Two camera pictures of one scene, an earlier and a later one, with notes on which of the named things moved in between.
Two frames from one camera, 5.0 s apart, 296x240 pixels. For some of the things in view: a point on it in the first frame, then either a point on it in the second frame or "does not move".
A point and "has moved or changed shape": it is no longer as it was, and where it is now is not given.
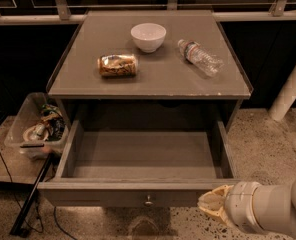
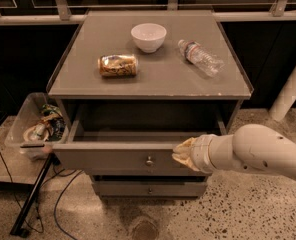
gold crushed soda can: (117, 65) does not move
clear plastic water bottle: (200, 56) does not move
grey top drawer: (139, 168) has moved or changed shape
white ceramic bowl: (148, 36) does not move
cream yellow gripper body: (242, 204) → (201, 153)
